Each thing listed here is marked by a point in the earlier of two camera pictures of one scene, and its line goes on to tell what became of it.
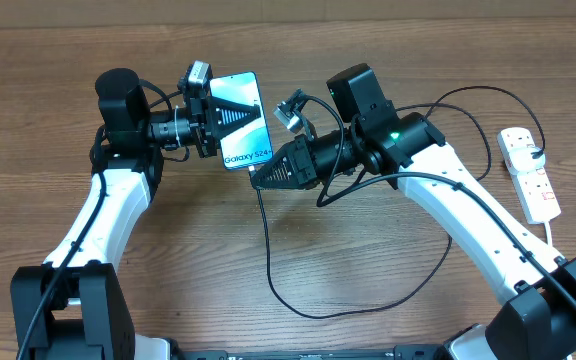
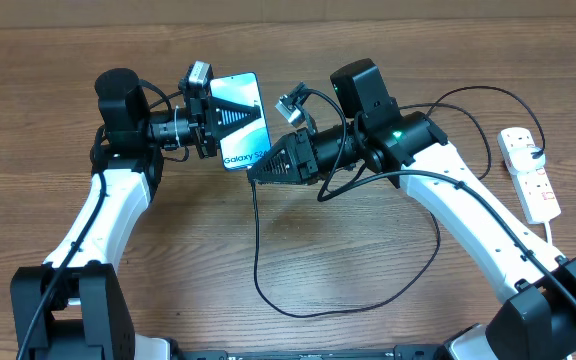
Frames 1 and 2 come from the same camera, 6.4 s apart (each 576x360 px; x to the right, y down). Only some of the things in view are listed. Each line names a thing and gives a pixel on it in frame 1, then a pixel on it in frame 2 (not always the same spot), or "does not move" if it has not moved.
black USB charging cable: [430, 108] -> [438, 229]
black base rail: [399, 352] does not move
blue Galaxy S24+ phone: [250, 146] does not move
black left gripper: [208, 133] does not move
